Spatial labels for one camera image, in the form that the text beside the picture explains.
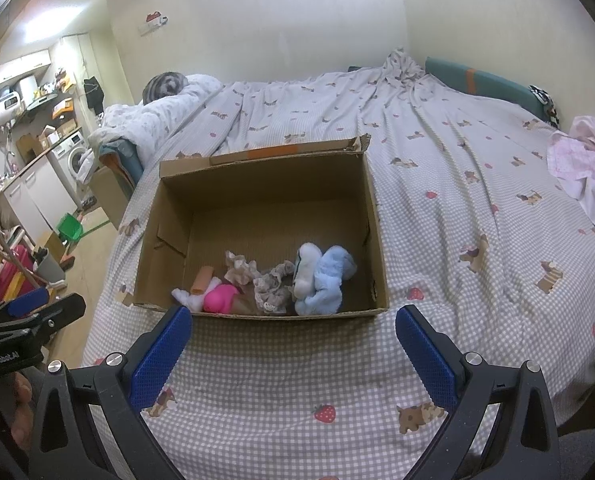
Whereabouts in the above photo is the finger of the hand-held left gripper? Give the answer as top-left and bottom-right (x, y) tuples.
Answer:
(0, 287), (50, 323)
(0, 294), (87, 348)

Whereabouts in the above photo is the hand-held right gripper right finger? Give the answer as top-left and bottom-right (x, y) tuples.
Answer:
(395, 304), (563, 480)

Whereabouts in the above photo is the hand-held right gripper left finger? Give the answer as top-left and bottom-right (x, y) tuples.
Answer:
(30, 304), (194, 480)

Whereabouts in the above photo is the peach sock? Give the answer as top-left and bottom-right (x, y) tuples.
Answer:
(190, 266), (216, 295)

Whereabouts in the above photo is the cream lace sock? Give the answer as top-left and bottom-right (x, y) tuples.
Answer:
(224, 251), (261, 286)

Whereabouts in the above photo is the grey-brown lace sock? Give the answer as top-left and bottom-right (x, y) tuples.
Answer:
(252, 260), (296, 317)

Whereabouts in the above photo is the person's left hand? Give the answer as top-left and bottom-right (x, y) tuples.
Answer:
(0, 375), (36, 442)

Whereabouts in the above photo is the pink suitcase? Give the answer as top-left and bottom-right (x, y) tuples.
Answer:
(0, 245), (36, 306)

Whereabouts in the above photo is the grey bin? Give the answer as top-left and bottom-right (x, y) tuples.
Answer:
(35, 250), (67, 283)

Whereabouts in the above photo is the pink sock ball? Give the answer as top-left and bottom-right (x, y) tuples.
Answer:
(202, 282), (241, 315)

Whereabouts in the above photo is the green dustpan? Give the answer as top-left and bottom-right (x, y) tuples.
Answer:
(58, 212), (86, 242)

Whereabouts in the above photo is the white kitchen cabinet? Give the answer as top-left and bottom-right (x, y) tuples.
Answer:
(0, 160), (78, 246)

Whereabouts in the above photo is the light blue fuzzy sock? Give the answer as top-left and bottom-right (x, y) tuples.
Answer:
(295, 245), (358, 317)

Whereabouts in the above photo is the bedside cardboard box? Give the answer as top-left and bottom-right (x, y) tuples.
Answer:
(88, 165), (131, 231)

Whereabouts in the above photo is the white fuzzy sock dark trim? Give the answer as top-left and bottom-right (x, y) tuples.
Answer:
(292, 242), (323, 301)

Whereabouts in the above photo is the white washing machine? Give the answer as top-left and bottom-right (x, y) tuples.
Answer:
(48, 130), (93, 198)

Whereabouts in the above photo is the teal folded cloth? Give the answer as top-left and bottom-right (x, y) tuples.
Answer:
(100, 140), (143, 186)

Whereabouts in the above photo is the dog print bed sheet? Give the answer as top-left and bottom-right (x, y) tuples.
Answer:
(80, 49), (595, 480)

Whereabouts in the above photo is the black hanging cloth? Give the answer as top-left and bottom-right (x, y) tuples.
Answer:
(84, 76), (103, 111)

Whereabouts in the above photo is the white quilt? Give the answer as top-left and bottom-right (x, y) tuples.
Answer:
(88, 74), (226, 161)

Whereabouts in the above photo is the pink cloth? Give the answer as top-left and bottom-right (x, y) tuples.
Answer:
(547, 115), (595, 241)

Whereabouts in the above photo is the grey striped pillow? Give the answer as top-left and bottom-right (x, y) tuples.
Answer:
(142, 72), (187, 105)

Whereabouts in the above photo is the black white patterned cloth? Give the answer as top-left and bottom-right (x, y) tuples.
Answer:
(530, 85), (561, 128)

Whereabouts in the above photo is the teal mat with orange stripe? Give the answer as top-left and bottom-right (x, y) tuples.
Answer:
(424, 56), (551, 121)

